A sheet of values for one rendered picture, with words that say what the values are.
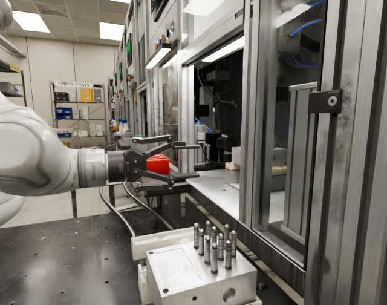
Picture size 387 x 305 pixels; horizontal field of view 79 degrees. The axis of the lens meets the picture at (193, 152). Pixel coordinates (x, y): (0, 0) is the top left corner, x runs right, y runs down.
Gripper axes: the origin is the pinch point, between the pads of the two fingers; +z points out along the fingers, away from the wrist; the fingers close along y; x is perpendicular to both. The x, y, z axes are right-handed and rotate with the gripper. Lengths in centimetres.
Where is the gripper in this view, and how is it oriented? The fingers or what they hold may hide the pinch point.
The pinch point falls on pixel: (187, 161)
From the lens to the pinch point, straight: 63.0
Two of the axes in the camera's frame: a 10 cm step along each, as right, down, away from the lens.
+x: -3.5, -1.5, 9.2
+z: 9.4, -0.5, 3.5
